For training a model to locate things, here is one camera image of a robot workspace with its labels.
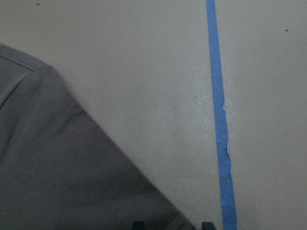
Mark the dark brown t-shirt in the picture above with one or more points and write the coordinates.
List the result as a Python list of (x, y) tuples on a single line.
[(58, 169)]

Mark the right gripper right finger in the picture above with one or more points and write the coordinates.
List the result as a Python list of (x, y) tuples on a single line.
[(207, 226)]

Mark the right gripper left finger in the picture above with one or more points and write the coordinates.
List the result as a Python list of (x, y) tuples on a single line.
[(138, 225)]

